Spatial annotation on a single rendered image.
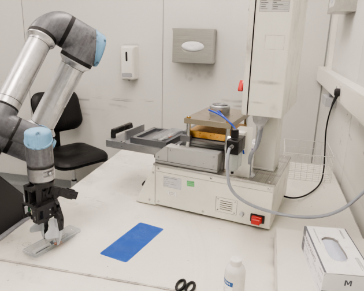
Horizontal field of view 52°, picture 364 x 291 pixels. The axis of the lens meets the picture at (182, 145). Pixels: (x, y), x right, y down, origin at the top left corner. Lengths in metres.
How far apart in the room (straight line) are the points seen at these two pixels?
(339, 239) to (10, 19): 3.07
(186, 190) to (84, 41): 0.64
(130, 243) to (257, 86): 0.65
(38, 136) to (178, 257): 0.54
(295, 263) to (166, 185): 0.56
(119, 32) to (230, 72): 0.93
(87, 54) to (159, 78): 1.69
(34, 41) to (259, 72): 0.72
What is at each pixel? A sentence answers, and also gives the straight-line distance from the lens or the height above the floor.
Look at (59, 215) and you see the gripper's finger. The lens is 1.19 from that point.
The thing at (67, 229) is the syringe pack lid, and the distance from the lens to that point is 1.32.
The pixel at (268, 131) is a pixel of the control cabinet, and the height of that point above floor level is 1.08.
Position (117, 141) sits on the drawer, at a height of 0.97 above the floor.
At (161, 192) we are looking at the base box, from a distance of 1.45.
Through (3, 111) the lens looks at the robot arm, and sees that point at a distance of 1.21.
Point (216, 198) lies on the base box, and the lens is 1.36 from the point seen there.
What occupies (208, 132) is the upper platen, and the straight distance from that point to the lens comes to 1.37.
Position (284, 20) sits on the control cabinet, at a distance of 1.21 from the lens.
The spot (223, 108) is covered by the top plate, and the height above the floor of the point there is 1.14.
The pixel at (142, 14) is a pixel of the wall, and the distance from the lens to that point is 3.03.
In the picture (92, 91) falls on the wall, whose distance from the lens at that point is 3.23.
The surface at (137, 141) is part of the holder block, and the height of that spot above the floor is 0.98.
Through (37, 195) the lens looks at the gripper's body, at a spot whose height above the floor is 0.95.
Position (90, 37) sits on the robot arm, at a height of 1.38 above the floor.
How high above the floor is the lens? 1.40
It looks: 17 degrees down
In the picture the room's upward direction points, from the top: 2 degrees clockwise
